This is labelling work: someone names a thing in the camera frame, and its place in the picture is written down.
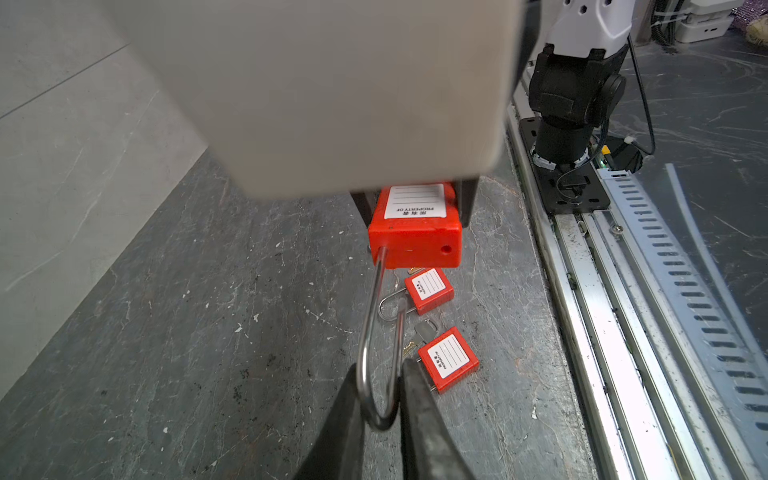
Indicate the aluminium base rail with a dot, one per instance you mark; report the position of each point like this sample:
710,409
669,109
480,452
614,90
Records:
672,386

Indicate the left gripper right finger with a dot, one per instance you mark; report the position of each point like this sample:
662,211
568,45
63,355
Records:
427,449

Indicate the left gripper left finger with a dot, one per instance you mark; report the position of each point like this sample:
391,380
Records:
339,448

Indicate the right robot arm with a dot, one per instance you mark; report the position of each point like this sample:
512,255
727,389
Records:
576,83

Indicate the red padlock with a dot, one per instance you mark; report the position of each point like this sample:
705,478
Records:
411,226
423,292
448,359

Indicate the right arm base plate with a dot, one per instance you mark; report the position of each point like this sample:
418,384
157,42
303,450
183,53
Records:
574,192

